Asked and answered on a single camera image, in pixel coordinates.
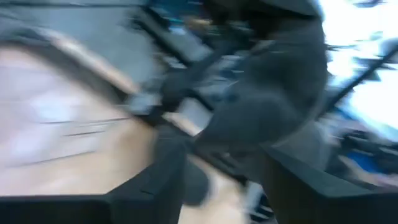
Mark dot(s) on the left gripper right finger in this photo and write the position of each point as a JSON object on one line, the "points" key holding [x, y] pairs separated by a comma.
{"points": [[326, 208]]}

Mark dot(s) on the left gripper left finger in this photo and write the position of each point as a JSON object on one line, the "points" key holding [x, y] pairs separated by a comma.
{"points": [[93, 211]]}

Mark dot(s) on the grey baseball cap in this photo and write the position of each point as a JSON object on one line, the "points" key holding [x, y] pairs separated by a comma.
{"points": [[273, 93]]}

